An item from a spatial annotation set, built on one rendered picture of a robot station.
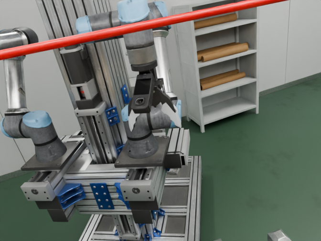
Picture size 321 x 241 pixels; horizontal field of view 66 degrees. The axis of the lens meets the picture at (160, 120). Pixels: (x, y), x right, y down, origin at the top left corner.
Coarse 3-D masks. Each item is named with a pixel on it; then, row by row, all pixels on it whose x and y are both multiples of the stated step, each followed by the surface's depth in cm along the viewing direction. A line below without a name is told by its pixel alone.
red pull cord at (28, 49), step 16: (256, 0) 25; (272, 0) 25; (176, 16) 23; (192, 16) 24; (208, 16) 24; (96, 32) 22; (112, 32) 22; (128, 32) 23; (16, 48) 21; (32, 48) 21; (48, 48) 22
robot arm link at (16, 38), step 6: (12, 30) 109; (18, 30) 108; (24, 30) 110; (30, 30) 114; (0, 36) 100; (6, 36) 102; (12, 36) 104; (18, 36) 107; (24, 36) 109; (30, 36) 111; (36, 36) 116; (0, 42) 99; (6, 42) 101; (12, 42) 104; (18, 42) 106; (24, 42) 109; (30, 42) 111; (36, 42) 116; (0, 48) 99; (6, 48) 101
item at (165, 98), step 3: (162, 93) 66; (162, 96) 66; (165, 96) 66; (168, 96) 67; (162, 99) 67; (165, 99) 66; (168, 99) 66; (162, 102) 67; (168, 102) 67; (171, 102) 67; (171, 105) 67; (171, 108) 67; (174, 108) 68; (174, 111) 68
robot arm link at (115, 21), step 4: (112, 12) 68; (116, 12) 68; (112, 16) 67; (116, 16) 67; (152, 16) 69; (112, 20) 67; (116, 20) 67; (116, 24) 67; (120, 24) 67; (120, 36) 70
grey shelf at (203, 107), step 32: (224, 0) 313; (192, 32) 268; (224, 32) 330; (256, 32) 297; (192, 64) 291; (224, 64) 348; (256, 64) 314; (192, 96) 319; (224, 96) 368; (256, 96) 333
